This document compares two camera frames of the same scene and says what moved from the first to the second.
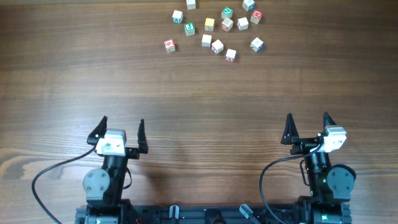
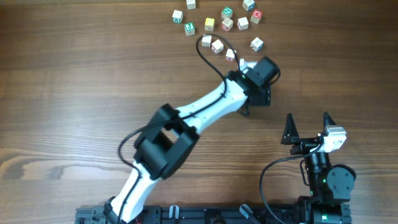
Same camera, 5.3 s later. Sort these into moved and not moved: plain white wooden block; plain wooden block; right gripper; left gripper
Moved: left gripper
Not moved: plain white wooden block; plain wooden block; right gripper
